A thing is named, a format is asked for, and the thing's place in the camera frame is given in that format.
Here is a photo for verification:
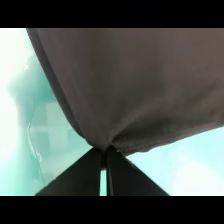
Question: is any brown garment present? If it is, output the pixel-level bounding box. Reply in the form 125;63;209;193
26;27;224;157

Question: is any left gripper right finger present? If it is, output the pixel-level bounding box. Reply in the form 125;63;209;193
105;146;170;197

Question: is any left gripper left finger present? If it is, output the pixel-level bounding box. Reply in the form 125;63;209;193
35;146;104;197

